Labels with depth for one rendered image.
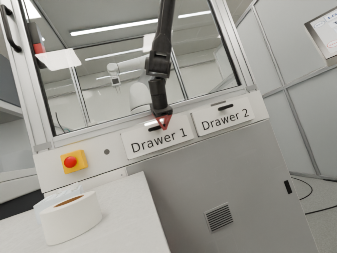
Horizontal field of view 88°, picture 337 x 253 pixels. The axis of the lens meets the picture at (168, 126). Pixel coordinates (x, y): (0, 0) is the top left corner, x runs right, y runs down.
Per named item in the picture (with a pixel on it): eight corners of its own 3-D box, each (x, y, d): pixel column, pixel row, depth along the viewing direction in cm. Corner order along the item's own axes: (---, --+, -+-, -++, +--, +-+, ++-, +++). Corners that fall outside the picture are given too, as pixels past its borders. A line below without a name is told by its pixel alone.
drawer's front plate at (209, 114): (255, 118, 82) (247, 96, 82) (199, 136, 75) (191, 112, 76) (253, 119, 83) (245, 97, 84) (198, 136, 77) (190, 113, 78)
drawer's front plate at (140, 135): (194, 138, 75) (186, 114, 76) (128, 160, 69) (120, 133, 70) (193, 138, 77) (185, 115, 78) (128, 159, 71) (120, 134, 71)
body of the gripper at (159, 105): (165, 104, 72) (162, 87, 69) (173, 113, 64) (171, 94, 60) (150, 108, 71) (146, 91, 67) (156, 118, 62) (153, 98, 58)
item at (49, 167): (270, 117, 85) (259, 89, 86) (41, 193, 64) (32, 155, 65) (200, 135, 178) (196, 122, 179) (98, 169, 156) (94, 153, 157)
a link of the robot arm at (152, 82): (146, 79, 59) (162, 77, 58) (149, 74, 65) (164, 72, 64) (149, 98, 62) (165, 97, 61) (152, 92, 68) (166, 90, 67)
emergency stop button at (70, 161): (76, 165, 60) (73, 154, 61) (64, 169, 59) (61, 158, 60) (79, 165, 63) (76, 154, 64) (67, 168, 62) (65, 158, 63)
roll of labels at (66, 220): (58, 229, 27) (52, 204, 27) (105, 211, 29) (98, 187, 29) (35, 254, 20) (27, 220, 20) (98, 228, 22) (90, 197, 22)
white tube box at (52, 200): (83, 206, 38) (79, 189, 38) (37, 225, 34) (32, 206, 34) (85, 197, 49) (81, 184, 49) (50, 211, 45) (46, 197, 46)
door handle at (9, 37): (14, 44, 65) (2, -2, 66) (6, 45, 64) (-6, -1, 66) (22, 51, 70) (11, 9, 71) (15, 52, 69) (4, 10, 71)
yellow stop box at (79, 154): (85, 168, 63) (79, 148, 63) (63, 174, 61) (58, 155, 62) (89, 167, 68) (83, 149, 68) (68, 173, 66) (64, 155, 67)
